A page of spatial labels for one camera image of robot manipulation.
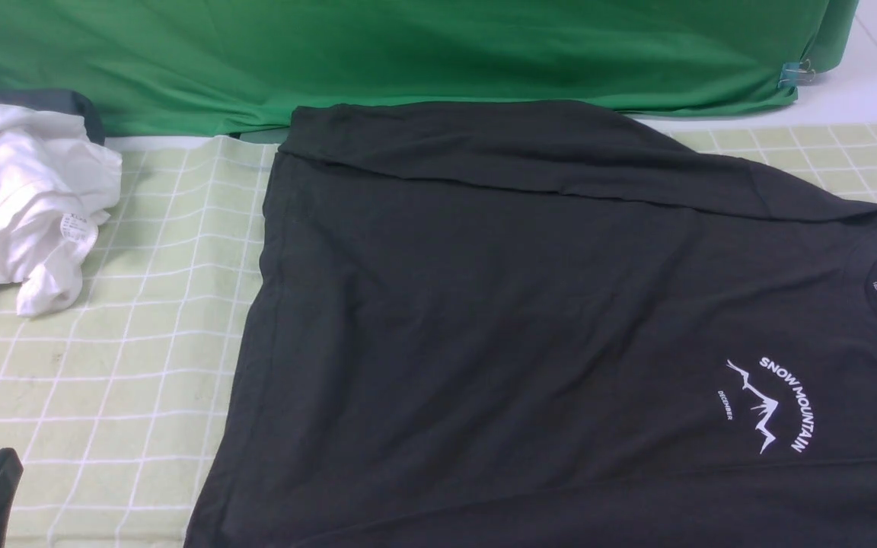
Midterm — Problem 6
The blue binder clip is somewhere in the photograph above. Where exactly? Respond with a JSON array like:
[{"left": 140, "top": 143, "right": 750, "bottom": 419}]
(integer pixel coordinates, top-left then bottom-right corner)
[{"left": 777, "top": 59, "right": 818, "bottom": 89}]

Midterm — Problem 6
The light green checkered tablecloth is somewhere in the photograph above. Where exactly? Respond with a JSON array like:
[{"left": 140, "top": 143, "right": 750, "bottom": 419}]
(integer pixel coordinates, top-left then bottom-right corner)
[{"left": 0, "top": 124, "right": 877, "bottom": 547}]

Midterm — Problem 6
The green backdrop cloth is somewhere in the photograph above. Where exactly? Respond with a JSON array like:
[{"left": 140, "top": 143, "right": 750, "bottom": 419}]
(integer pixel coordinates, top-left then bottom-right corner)
[{"left": 0, "top": 1, "right": 857, "bottom": 136}]

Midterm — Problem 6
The crumpled white shirt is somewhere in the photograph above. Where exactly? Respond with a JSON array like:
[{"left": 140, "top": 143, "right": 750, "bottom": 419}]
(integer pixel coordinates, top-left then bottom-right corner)
[{"left": 0, "top": 104, "right": 122, "bottom": 317}]

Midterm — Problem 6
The gray garment behind white shirt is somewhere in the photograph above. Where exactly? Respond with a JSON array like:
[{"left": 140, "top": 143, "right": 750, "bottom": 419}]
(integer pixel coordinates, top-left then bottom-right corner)
[{"left": 0, "top": 89, "right": 107, "bottom": 145}]

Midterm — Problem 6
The dark gray long-sleeve shirt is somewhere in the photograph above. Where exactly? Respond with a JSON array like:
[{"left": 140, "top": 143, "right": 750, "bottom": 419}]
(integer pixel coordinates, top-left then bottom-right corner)
[{"left": 184, "top": 101, "right": 877, "bottom": 547}]

